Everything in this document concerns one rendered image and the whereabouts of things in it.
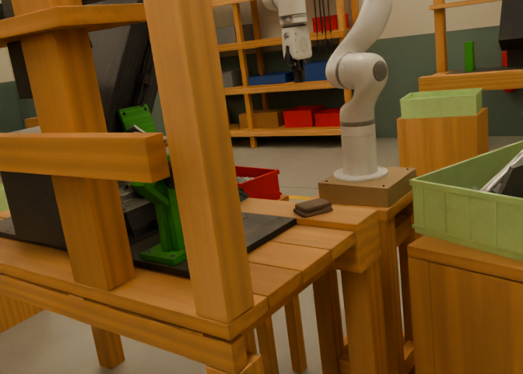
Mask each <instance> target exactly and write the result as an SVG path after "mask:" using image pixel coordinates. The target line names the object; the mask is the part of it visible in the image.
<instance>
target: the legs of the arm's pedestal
mask: <svg viewBox="0 0 523 374"><path fill-rule="evenodd" d="M412 224H414V212H413V201H412V202H410V203H409V204H408V205H407V206H405V207H404V208H403V209H402V210H401V211H400V212H399V213H398V214H396V215H395V216H394V217H393V218H391V219H390V220H389V221H388V222H379V228H380V238H381V256H380V266H381V285H382V295H383V305H384V325H385V334H386V345H387V355H388V374H416V371H415V359H414V347H413V335H412V311H411V299H410V287H409V264H408V252H407V246H408V245H409V244H410V243H412V242H414V241H415V240H417V239H419V238H420V237H422V236H423V234H419V233H417V232H415V229H414V228H412ZM397 247H398V251H399V263H400V275H401V286H402V308H403V319H404V331H403V330H402V311H401V300H400V289H399V278H398V256H397ZM312 284H313V291H314V304H315V312H316V319H317V326H318V340H319V347H320V354H321V367H322V374H351V373H350V365H349V350H348V341H347V334H346V335H345V336H344V337H343V332H342V317H341V309H340V301H339V286H338V278H337V270H336V269H332V268H331V269H330V270H328V271H327V272H326V273H324V274H323V275H322V276H321V277H320V278H318V279H317V280H316V281H314V282H313V283H312Z"/></svg>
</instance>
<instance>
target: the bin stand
mask: <svg viewBox="0 0 523 374"><path fill-rule="evenodd" d="M277 201H289V196H288V195H280V199H279V200H277ZM284 309H285V314H286V326H287V333H288V339H289V346H290V357H291V364H292V370H293V371H294V372H298V373H303V372H304V371H305V370H306V369H307V360H306V353H305V347H304V334H303V327H302V320H301V314H300V301H299V294H298V295H297V296H295V297H294V298H293V299H291V300H290V301H289V302H288V303H287V304H286V305H284ZM256 331H257V336H258V347H259V353H260V355H261V356H262V363H263V369H264V374H279V367H278V362H277V355H276V344H275V338H274V332H273V326H272V316H270V317H269V318H268V319H267V320H265V321H264V322H263V323H261V324H260V325H259V326H257V327H256ZM244 341H245V347H246V351H250V352H253V353H255V354H257V348H256V343H255V337H254V330H253V331H252V332H250V333H249V334H247V335H246V336H245V337H244Z"/></svg>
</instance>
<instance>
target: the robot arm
mask: <svg viewBox="0 0 523 374"><path fill-rule="evenodd" d="M263 3H264V6H265V7H266V8H267V9H269V10H272V11H279V22H280V25H283V27H282V44H283V57H284V59H285V60H286V63H287V65H290V66H291V68H292V70H293V77H294V82H295V83H300V82H305V81H306V80H305V72H304V69H305V63H306V62H308V58H310V57H311V56H312V50H311V40H310V35H309V32H308V28H307V25H306V24H304V23H305V22H307V11H306V3H305V0H263ZM391 9H392V0H363V4H362V7H361V9H360V13H359V15H358V17H357V20H356V22H355V24H354V25H353V28H352V29H351V30H350V32H349V33H348V34H347V36H346V37H345V38H344V40H343V41H342V42H341V43H340V45H339V46H338V47H337V48H336V49H335V51H334V52H333V54H332V56H331V57H330V58H329V60H328V63H327V65H326V69H325V75H326V78H327V80H328V82H329V83H330V84H331V85H332V86H334V87H336V88H339V89H354V94H353V97H352V99H351V100H350V101H349V102H347V103H345V104H344V105H343V106H342V107H341V109H340V113H339V119H340V131H341V141H342V164H343V168H341V169H339V170H336V171H335V172H334V178H336V179H337V180H341V181H345V182H367V181H372V180H379V179H381V178H384V177H386V176H387V175H388V170H387V169H386V168H384V167H382V166H378V165H377V143H376V129H375V114H374V108H375V104H376V102H377V98H378V97H379V96H380V94H381V92H382V90H383V88H384V87H385V85H386V82H387V80H388V66H387V64H386V62H385V60H384V59H383V58H382V57H381V56H380V55H378V54H374V53H365V52H366V51H367V50H368V49H369V47H370V46H371V45H372V44H373V43H374V42H375V41H376V40H377V39H378V38H379V37H380V35H381V34H382V32H383V31H384V28H385V26H386V24H387V22H388V18H389V16H390V13H391Z"/></svg>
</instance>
